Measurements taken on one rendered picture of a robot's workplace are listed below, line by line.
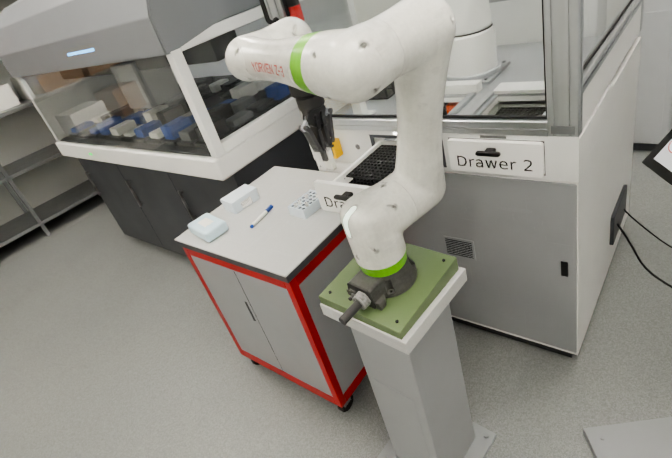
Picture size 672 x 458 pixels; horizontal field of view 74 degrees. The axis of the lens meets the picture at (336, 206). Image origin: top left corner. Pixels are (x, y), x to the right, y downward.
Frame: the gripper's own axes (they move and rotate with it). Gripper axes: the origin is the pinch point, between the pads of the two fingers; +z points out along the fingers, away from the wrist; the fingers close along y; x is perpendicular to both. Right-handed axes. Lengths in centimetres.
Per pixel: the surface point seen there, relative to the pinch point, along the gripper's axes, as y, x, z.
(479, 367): -19, 27, 103
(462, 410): 13, 37, 80
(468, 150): -33.0, 27.3, 13.2
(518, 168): -33, 42, 18
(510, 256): -34, 37, 55
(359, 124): -35.1, -14.9, 6.2
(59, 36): -10, -161, -48
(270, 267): 24.0, -14.6, 26.4
